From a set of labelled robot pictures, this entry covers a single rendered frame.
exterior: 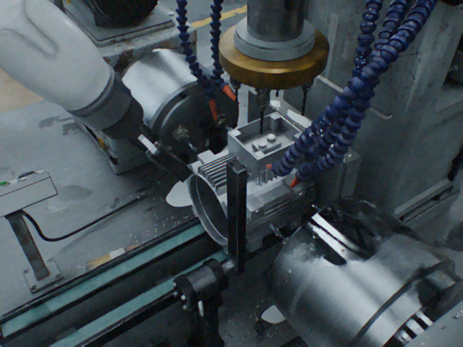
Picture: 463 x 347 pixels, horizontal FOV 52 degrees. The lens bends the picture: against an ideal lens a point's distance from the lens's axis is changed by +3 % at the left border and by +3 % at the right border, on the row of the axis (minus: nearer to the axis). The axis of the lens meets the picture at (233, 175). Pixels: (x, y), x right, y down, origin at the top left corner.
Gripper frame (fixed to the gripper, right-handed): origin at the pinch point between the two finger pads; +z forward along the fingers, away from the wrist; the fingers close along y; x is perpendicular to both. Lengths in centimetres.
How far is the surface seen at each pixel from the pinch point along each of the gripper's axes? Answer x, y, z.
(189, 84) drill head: -13.6, 15.4, 0.9
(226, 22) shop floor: -97, 243, 182
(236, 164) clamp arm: -7.6, -19.5, -12.7
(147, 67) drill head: -10.2, 27.6, -0.5
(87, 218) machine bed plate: 27.0, 26.7, 19.3
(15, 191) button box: 24.4, 14.4, -10.6
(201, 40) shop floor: -68, 230, 165
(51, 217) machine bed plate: 33.3, 32.2, 15.7
